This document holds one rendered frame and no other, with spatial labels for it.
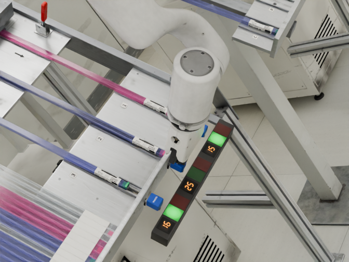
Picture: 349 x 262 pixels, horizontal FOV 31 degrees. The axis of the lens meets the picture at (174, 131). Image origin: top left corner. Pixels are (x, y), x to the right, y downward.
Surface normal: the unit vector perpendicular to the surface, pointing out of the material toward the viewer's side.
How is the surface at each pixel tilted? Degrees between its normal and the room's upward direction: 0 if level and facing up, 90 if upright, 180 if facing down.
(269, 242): 0
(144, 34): 97
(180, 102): 85
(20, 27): 44
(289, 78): 90
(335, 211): 0
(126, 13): 91
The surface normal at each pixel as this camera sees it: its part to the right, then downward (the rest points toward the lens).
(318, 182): -0.44, 0.71
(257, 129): -0.54, -0.70
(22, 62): 0.09, -0.55
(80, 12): 0.70, -0.07
